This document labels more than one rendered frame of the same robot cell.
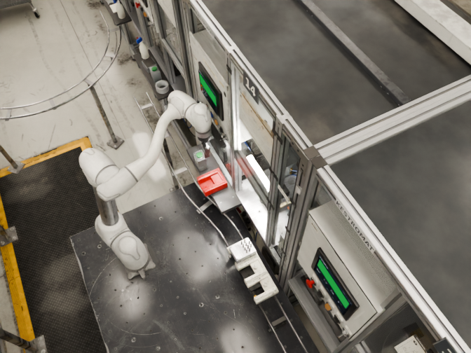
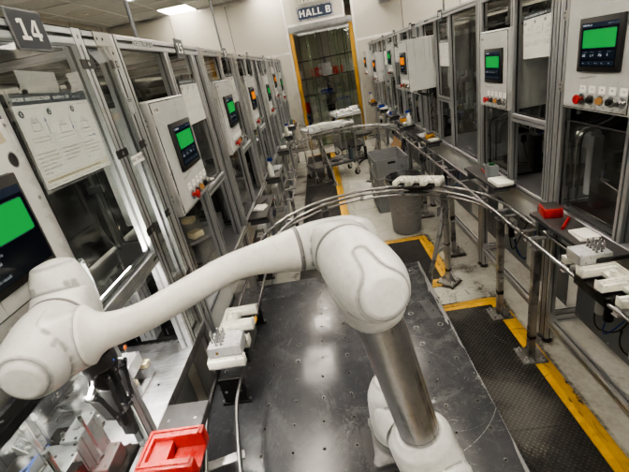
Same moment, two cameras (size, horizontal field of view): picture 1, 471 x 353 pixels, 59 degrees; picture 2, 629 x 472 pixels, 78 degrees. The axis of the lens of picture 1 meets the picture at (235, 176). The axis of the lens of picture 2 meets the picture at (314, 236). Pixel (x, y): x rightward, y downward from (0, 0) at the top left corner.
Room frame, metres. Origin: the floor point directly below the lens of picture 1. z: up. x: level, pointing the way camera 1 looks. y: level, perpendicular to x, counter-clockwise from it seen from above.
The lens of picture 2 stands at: (1.80, 0.95, 1.82)
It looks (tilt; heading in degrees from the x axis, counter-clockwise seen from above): 23 degrees down; 210
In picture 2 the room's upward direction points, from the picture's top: 11 degrees counter-clockwise
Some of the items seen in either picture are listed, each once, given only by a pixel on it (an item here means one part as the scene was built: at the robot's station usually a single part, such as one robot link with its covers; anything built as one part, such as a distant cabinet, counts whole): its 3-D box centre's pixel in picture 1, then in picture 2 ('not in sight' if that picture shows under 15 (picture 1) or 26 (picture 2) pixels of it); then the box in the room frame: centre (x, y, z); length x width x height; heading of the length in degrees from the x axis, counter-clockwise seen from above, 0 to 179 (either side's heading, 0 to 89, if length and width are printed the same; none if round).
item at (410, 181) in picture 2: not in sight; (417, 184); (-1.11, 0.28, 0.84); 0.37 x 0.14 x 0.10; 83
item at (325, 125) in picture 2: not in sight; (330, 148); (-4.22, -1.85, 0.48); 0.88 x 0.56 x 0.96; 133
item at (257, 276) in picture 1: (251, 271); (236, 338); (0.83, -0.07, 0.84); 0.36 x 0.14 x 0.10; 25
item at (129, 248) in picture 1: (130, 250); (396, 405); (0.99, 0.65, 0.85); 0.18 x 0.16 x 0.22; 42
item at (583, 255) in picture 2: not in sight; (589, 250); (0.07, 1.23, 0.92); 0.13 x 0.10 x 0.09; 115
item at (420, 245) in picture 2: not in sight; (410, 259); (-1.38, 0.10, 0.01); 1.00 x 0.55 x 0.01; 25
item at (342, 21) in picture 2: not in sight; (329, 86); (-6.74, -2.81, 1.31); 1.36 x 0.10 x 2.62; 115
